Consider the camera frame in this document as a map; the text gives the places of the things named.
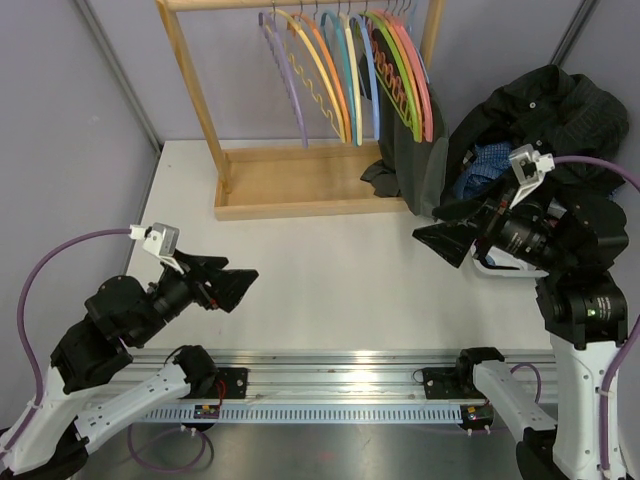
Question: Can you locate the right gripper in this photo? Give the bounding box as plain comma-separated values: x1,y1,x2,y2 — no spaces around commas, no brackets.
415,173,572,272

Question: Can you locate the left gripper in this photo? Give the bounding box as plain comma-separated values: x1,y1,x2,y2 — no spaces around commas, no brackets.
131,248,259,346

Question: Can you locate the blue checked shirt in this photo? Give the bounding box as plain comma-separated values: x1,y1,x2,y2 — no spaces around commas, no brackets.
453,141,514,200

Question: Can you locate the black shirt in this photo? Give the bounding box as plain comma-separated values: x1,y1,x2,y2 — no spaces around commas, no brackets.
462,172,629,271

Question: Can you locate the grey pinstriped shirt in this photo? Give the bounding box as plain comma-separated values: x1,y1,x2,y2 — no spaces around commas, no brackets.
441,65,630,201

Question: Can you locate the purple hanger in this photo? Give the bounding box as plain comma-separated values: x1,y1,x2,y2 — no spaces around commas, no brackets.
258,11,309,148

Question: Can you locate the yellow hanger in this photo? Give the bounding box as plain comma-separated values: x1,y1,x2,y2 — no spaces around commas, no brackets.
271,1,352,143

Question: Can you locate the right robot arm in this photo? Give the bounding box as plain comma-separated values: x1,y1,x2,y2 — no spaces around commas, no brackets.
413,193,637,479

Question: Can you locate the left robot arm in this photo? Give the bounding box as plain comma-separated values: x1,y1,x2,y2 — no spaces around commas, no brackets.
1,252,259,479

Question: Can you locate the dark green shirt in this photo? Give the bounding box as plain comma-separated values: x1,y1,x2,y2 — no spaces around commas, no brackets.
356,24,450,218

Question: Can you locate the cream hanger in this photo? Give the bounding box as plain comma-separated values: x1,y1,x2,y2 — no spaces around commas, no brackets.
338,13,363,146

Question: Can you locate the brown wavy hanger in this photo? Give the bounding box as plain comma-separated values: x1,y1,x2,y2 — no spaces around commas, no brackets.
369,29,419,130

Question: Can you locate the pink hanger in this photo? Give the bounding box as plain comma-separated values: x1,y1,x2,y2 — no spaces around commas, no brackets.
381,11,434,142

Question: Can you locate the light blue hanger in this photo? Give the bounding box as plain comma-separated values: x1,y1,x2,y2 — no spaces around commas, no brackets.
402,0,430,84

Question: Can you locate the orange hanger on rack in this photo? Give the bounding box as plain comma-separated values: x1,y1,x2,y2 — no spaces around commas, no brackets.
369,9,433,143

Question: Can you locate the green hanger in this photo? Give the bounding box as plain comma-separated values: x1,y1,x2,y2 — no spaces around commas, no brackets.
364,10,423,142

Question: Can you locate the teal hanger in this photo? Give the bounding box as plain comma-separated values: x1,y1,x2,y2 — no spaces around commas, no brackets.
321,10,355,146

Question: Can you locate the wooden clothes rack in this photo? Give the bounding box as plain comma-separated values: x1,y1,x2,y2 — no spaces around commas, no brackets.
157,1,444,220

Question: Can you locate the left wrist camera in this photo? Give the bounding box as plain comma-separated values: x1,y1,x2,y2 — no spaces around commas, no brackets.
129,222,184,274

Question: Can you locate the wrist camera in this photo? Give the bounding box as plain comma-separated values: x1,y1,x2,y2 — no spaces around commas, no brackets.
129,222,184,274
509,144,555,209

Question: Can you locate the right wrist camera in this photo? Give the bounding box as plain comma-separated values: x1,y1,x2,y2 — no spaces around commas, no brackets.
509,144,555,209

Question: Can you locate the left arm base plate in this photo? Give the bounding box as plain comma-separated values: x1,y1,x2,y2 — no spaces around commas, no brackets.
185,367,249,400

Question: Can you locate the aluminium rail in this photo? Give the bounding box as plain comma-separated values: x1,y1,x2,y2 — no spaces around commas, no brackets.
94,348,558,405

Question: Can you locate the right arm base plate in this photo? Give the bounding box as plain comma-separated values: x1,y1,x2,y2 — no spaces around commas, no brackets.
420,367,486,400

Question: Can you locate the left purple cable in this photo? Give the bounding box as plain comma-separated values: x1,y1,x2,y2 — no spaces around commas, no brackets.
0,227,133,451

